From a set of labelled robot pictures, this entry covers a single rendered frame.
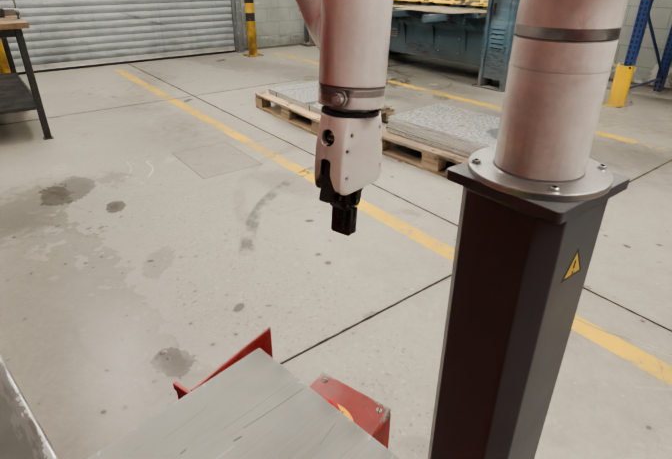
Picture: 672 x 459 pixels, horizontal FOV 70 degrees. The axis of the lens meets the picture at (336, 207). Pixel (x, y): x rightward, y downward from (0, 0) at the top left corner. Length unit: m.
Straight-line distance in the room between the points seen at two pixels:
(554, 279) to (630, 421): 1.19
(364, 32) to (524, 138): 0.25
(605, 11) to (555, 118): 0.13
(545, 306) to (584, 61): 0.33
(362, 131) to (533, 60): 0.22
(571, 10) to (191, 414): 0.55
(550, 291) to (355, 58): 0.41
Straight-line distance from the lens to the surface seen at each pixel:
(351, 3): 0.57
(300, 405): 0.34
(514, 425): 0.89
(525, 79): 0.65
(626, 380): 2.00
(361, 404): 0.64
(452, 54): 6.47
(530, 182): 0.67
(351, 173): 0.60
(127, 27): 7.94
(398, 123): 3.59
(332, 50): 0.58
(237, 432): 0.34
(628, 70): 5.65
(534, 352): 0.79
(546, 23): 0.64
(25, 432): 0.57
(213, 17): 8.36
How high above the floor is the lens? 1.26
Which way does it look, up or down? 27 degrees down
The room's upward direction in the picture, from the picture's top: straight up
